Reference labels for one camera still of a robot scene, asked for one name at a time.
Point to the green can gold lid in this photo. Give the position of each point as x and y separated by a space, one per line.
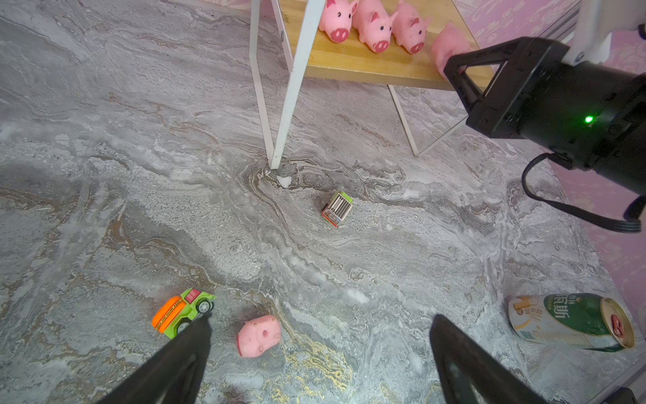
580 320

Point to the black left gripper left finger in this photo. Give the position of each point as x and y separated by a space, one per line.
174 374

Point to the orange green toy truck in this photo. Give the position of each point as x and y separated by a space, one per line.
179 311

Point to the wooden two-tier shelf white frame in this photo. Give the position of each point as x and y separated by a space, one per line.
309 53

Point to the pink toy pig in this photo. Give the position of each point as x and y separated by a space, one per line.
410 28
337 19
450 42
374 25
258 335

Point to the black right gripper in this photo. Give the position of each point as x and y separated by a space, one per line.
590 115

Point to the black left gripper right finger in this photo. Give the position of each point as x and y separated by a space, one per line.
470 375

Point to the green truck with grille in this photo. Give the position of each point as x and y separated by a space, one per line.
338 208

